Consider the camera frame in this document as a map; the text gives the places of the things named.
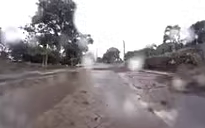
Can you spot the grey wet paved road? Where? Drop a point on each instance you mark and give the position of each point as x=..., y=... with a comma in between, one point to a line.
x=100, y=96

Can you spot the pole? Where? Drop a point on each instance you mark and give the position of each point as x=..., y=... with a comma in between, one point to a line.
x=124, y=50

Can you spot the long dark hedge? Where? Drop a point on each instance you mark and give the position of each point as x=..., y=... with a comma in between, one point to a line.
x=176, y=58

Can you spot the round distant tree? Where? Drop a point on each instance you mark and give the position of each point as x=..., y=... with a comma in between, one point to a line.
x=111, y=55

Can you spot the broad dark tree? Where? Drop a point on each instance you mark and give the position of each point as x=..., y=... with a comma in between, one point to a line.
x=201, y=31

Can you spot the tall dark tree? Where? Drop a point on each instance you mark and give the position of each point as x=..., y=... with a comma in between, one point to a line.
x=171, y=36

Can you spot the large leafy tree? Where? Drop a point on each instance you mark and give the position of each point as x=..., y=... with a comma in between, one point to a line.
x=56, y=30

